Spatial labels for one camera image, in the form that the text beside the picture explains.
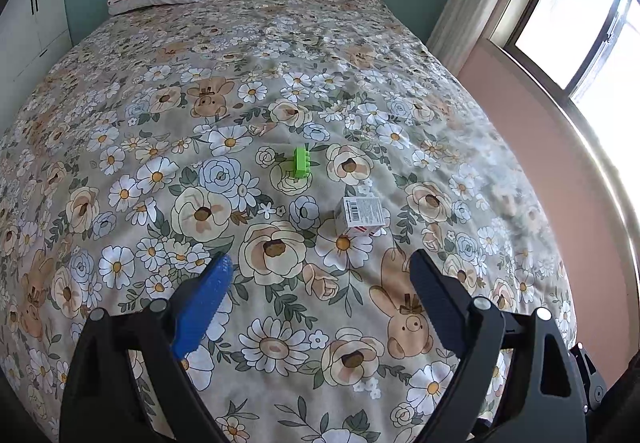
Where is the small white red box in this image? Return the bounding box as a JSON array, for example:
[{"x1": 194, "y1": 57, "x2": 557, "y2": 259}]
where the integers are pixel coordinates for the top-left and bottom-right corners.
[{"x1": 334, "y1": 196, "x2": 390, "y2": 237}]

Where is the green toy block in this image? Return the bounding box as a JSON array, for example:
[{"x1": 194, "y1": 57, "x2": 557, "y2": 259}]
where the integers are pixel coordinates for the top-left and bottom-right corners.
[{"x1": 293, "y1": 147, "x2": 311, "y2": 178}]

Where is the window frame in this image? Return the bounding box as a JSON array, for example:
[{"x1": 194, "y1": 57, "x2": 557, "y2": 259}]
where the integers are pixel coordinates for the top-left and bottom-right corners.
[{"x1": 491, "y1": 0, "x2": 639, "y2": 129}]

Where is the white wardrobe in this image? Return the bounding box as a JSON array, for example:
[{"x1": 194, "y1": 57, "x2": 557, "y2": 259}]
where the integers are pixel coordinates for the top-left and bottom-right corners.
[{"x1": 1, "y1": 0, "x2": 72, "y2": 129}]

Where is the floral bed cover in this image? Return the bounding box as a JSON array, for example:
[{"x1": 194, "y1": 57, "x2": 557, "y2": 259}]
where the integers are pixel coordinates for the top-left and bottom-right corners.
[{"x1": 1, "y1": 0, "x2": 577, "y2": 442}]

